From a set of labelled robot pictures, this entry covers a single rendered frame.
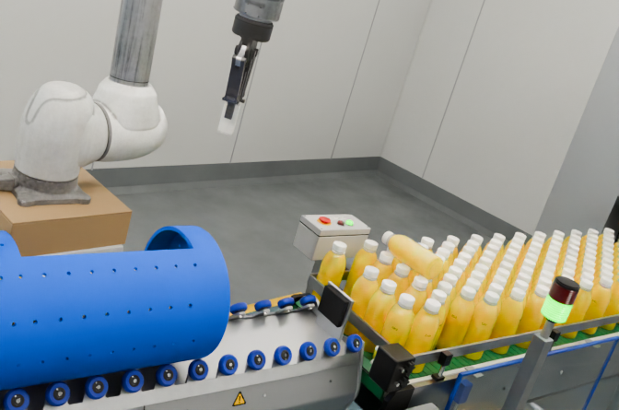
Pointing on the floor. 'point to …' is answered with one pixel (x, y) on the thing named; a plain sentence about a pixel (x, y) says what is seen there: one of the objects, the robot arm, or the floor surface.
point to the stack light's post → (528, 373)
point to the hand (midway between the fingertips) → (228, 117)
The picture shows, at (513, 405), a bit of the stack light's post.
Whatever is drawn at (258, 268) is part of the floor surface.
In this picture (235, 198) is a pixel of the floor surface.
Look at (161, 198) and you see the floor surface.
